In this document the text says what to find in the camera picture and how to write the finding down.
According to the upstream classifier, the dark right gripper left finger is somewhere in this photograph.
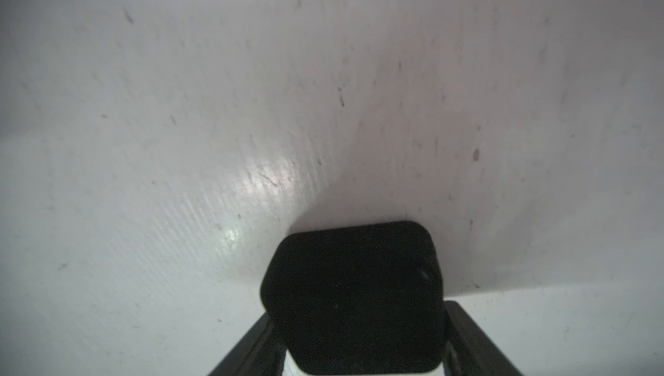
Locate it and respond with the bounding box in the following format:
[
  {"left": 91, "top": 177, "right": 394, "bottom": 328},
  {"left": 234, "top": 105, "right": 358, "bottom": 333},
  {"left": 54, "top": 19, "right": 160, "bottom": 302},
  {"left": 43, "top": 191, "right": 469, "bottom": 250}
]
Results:
[{"left": 209, "top": 313, "right": 286, "bottom": 376}]

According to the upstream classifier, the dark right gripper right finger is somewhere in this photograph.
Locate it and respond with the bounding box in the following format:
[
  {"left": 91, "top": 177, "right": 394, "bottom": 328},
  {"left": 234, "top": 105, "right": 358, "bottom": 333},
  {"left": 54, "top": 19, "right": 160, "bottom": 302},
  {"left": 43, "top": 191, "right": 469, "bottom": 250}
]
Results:
[{"left": 443, "top": 301, "right": 523, "bottom": 376}]

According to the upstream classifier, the black brooch box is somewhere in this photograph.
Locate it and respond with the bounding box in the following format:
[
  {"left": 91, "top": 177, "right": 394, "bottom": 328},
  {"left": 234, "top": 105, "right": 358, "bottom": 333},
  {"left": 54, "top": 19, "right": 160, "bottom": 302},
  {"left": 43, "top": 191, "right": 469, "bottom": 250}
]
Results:
[{"left": 260, "top": 221, "right": 445, "bottom": 375}]

